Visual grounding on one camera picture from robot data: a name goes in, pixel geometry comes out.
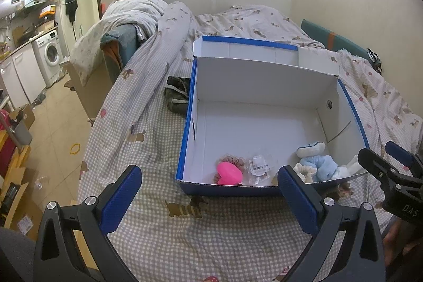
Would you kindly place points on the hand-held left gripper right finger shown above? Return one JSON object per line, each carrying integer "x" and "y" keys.
{"x": 297, "y": 196}

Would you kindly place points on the clear plastic packet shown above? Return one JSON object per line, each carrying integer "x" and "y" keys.
{"x": 259, "y": 166}

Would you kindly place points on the beige scrunchie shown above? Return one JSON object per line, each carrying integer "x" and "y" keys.
{"x": 236, "y": 161}

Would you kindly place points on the teal and orange cushion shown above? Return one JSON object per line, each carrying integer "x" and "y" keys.
{"x": 115, "y": 44}

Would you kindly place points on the white kitchen cabinets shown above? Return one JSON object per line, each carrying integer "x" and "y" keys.
{"x": 23, "y": 70}

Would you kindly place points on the white cardboard box blue edge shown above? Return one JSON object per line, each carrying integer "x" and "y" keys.
{"x": 264, "y": 110}

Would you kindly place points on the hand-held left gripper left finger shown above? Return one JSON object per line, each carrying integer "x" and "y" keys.
{"x": 122, "y": 196}

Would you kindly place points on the checked bedsheet with dog print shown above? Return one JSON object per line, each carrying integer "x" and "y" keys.
{"x": 148, "y": 123}

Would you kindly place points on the small open cardboard box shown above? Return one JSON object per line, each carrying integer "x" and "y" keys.
{"x": 23, "y": 115}

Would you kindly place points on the large cardboard box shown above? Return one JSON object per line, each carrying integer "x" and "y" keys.
{"x": 89, "y": 93}

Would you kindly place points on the dark green cloth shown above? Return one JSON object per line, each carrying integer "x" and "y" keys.
{"x": 175, "y": 100}

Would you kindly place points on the black and white patterned object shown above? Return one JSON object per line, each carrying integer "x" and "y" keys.
{"x": 375, "y": 59}

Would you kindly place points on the pink heart sponge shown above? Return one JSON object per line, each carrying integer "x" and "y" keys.
{"x": 228, "y": 173}

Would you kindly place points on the grey bin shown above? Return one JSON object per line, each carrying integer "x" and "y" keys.
{"x": 21, "y": 133}

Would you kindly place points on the white duvet with dog print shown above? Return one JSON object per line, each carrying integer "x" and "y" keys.
{"x": 231, "y": 21}

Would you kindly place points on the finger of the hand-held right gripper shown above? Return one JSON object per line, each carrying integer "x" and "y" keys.
{"x": 380, "y": 166}
{"x": 401, "y": 153}

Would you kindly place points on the cream scrunchie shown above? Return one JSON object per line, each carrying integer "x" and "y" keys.
{"x": 302, "y": 168}

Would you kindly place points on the white washing machine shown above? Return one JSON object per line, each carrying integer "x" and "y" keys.
{"x": 49, "y": 54}

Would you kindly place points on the black hanging garment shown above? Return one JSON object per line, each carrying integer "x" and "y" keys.
{"x": 71, "y": 6}

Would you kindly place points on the teal headboard cushion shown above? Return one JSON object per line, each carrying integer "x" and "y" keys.
{"x": 317, "y": 31}

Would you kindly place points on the cardboard box with label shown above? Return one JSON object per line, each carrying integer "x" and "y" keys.
{"x": 19, "y": 202}

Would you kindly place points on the light blue plush sock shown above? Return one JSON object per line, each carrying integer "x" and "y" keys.
{"x": 325, "y": 166}

